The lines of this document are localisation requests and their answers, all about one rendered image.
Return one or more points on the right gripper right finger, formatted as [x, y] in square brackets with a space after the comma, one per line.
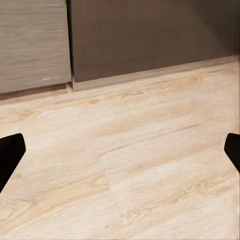
[232, 149]

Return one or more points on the dishwasher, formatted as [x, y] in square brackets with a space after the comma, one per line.
[34, 44]

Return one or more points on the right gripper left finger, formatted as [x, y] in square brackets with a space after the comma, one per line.
[12, 149]

